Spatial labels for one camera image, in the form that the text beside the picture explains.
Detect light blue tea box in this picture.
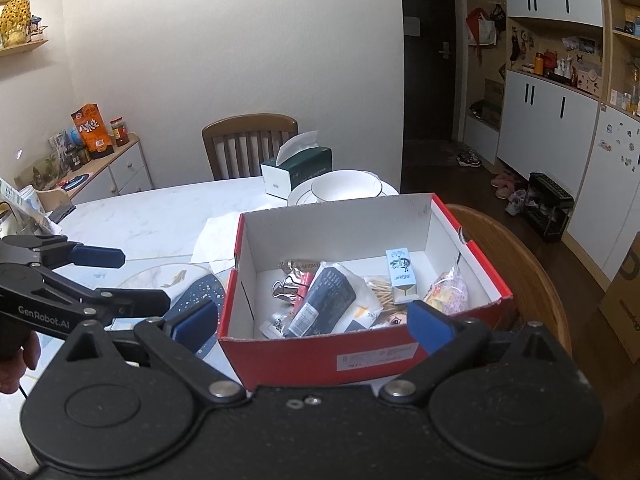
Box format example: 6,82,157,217
386,248,419,306

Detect cotton swabs plastic bag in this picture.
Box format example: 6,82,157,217
363,276,401,313

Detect blue white snack packet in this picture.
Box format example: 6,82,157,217
283,262,383,338

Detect red white cardboard box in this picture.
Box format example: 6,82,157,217
217,194,512,389

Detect person's left hand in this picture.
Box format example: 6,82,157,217
0,332,41,394

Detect yellow candy bag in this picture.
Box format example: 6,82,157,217
423,266,469,316

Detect white sideboard cabinet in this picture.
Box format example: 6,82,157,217
14,133,154,206

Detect white green tube box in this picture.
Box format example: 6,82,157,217
1,180,52,234

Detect white paper napkin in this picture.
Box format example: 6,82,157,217
191,211,240,274

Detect orange snack bag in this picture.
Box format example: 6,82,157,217
70,103,114,159

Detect red lid jar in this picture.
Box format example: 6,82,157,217
110,117,129,146

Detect black shoe rack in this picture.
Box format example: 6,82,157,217
523,172,575,242

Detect brown cardboard box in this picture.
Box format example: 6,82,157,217
600,235,640,364

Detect white ceramic bowl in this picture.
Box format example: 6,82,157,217
311,170,383,202

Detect wooden dining chair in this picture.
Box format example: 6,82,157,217
202,113,298,181

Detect stacked white plates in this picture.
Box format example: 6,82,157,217
286,179,398,206

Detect green tissue box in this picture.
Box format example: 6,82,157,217
260,130,333,200

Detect cartoon face keychain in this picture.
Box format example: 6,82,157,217
383,312,407,327

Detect wooden wall shelf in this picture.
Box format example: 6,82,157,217
0,39,48,58

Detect white wall cabinets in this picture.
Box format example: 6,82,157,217
458,0,639,286

